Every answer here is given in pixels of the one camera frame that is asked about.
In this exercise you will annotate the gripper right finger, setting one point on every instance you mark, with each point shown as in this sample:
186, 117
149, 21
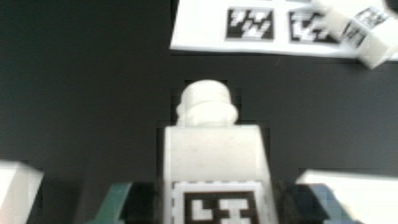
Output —
307, 205

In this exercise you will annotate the white left fence block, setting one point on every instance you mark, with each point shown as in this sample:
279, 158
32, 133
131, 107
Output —
19, 182

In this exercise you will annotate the white leg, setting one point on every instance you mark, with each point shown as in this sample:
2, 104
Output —
366, 193
217, 186
362, 26

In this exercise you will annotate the white marker sheet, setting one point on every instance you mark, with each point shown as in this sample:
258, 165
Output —
258, 26

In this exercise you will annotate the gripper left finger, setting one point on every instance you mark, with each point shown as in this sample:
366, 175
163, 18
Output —
128, 204

